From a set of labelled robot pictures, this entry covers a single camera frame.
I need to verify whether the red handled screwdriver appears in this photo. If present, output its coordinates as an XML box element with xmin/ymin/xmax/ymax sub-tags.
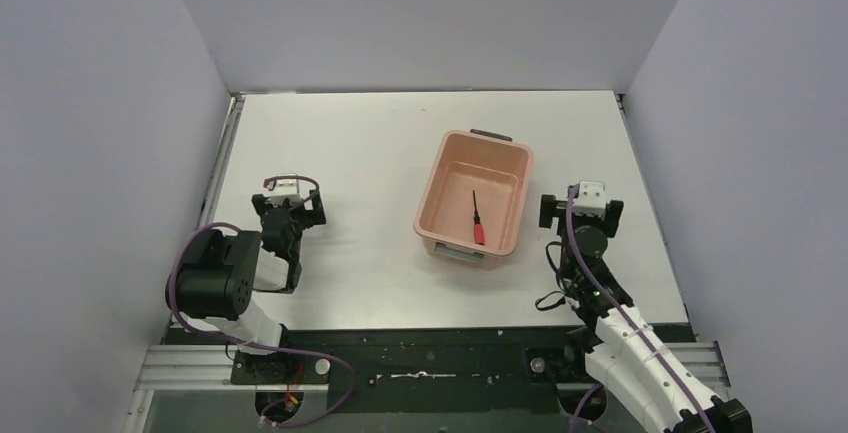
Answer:
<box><xmin>472</xmin><ymin>190</ymin><xmax>485</xmax><ymax>246</ymax></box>

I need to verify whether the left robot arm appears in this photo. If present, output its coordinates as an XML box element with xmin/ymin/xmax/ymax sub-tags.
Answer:
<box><xmin>166</xmin><ymin>189</ymin><xmax>326</xmax><ymax>356</ymax></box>

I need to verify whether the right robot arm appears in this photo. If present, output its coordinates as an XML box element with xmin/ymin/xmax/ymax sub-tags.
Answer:
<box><xmin>539</xmin><ymin>183</ymin><xmax>753</xmax><ymax>432</ymax></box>

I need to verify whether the pink plastic bin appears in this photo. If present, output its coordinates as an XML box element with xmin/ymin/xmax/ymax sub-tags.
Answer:
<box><xmin>413</xmin><ymin>129</ymin><xmax>534</xmax><ymax>270</ymax></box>

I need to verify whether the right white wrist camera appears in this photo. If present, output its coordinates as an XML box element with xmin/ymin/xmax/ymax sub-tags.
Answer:
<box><xmin>572</xmin><ymin>181</ymin><xmax>607</xmax><ymax>218</ymax></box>

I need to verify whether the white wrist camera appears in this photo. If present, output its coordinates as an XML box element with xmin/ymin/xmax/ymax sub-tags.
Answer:
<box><xmin>572</xmin><ymin>181</ymin><xmax>607</xmax><ymax>218</ymax></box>
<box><xmin>263</xmin><ymin>175</ymin><xmax>303</xmax><ymax>207</ymax></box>

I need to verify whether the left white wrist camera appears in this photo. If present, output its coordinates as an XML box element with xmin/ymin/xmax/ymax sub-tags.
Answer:
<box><xmin>263</xmin><ymin>175</ymin><xmax>303</xmax><ymax>207</ymax></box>

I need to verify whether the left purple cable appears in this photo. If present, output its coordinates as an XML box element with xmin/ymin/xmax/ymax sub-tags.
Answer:
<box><xmin>166</xmin><ymin>174</ymin><xmax>357</xmax><ymax>430</ymax></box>

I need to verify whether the left side aluminium rail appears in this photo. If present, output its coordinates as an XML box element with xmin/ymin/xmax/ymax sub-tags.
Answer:
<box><xmin>197</xmin><ymin>93</ymin><xmax>245</xmax><ymax>227</ymax></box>

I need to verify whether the aluminium rail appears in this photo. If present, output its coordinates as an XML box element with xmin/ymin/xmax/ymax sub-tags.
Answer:
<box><xmin>197</xmin><ymin>93</ymin><xmax>245</xmax><ymax>227</ymax></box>
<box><xmin>135</xmin><ymin>343</ymin><xmax>730</xmax><ymax>393</ymax></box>

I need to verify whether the aluminium front rail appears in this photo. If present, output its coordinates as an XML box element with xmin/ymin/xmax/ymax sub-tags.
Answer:
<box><xmin>135</xmin><ymin>343</ymin><xmax>730</xmax><ymax>393</ymax></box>

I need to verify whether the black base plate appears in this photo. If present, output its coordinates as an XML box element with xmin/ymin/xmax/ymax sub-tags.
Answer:
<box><xmin>140</xmin><ymin>326</ymin><xmax>591</xmax><ymax>422</ymax></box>

